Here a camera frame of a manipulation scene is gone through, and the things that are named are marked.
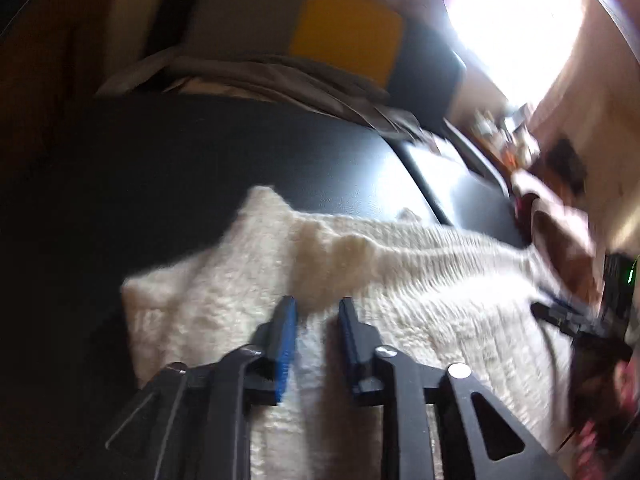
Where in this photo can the red ruffled cloth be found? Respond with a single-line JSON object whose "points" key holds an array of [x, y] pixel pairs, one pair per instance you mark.
{"points": [[607, 405]]}

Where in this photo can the grey yellow blue backrest cushion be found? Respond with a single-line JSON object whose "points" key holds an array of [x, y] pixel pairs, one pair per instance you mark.
{"points": [[310, 25]]}

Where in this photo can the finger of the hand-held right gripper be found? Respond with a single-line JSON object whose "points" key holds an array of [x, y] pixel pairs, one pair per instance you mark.
{"points": [[565, 317]]}

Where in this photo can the brown cloth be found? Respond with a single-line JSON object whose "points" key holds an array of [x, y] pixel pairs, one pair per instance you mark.
{"points": [[555, 230]]}

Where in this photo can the windowsill clutter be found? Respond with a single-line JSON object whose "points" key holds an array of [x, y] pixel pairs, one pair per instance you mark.
{"points": [[505, 135]]}

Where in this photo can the cream knit sweater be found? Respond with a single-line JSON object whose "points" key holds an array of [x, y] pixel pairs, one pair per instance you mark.
{"points": [[400, 270]]}

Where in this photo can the black wall fixture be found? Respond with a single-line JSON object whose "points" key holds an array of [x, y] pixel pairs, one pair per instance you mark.
{"points": [[566, 162]]}

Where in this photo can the bright window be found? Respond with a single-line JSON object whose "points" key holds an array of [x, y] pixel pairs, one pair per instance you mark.
{"points": [[510, 25]]}

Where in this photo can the grey-brown cloth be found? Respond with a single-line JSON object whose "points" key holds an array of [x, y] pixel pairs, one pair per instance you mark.
{"points": [[260, 77]]}

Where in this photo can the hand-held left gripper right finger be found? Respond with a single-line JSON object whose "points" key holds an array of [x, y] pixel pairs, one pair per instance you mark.
{"points": [[350, 345]]}

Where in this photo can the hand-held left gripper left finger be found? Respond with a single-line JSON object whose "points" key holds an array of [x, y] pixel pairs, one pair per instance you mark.
{"points": [[286, 350]]}

